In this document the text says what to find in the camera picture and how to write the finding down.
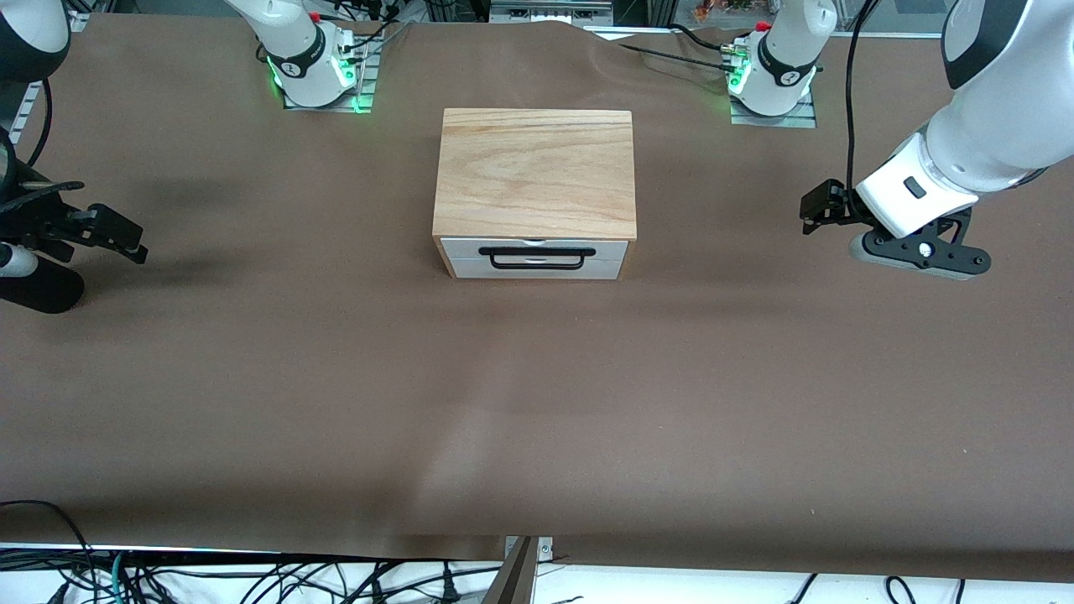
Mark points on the orange patterned background object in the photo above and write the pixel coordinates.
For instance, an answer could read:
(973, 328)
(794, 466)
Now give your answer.
(722, 8)

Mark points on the white-fronted wooden drawer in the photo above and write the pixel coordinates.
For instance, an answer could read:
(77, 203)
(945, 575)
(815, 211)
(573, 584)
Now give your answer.
(461, 248)

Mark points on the silver metal bracket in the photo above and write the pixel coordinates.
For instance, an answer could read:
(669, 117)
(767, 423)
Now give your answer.
(545, 549)

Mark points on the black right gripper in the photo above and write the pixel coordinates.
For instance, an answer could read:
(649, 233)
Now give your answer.
(35, 220)

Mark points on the brown table cover sheet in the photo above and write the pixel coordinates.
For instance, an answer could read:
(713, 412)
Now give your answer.
(537, 403)

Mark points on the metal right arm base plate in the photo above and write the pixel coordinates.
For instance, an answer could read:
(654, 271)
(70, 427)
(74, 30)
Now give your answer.
(367, 84)

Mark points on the wooden drawer cabinet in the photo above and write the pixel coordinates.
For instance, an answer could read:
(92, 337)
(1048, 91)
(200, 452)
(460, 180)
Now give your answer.
(534, 172)

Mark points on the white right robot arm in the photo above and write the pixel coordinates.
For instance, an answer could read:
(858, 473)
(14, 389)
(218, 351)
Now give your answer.
(295, 52)

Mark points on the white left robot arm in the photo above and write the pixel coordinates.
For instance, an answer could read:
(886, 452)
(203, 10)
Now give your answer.
(998, 117)

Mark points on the dark metal post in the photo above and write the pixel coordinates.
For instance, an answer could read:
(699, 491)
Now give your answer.
(513, 583)

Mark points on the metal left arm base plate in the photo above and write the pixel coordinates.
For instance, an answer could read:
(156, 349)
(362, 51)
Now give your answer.
(801, 117)

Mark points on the grey background equipment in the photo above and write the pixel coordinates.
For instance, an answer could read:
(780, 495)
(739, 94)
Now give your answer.
(550, 12)

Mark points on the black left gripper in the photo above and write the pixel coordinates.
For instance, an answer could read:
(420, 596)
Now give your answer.
(839, 205)

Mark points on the aluminium frame rail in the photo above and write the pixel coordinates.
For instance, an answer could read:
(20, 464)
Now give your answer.
(25, 113)

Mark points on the black cylindrical object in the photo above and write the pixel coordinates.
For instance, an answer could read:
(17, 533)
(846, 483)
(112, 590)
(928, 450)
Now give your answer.
(42, 294)

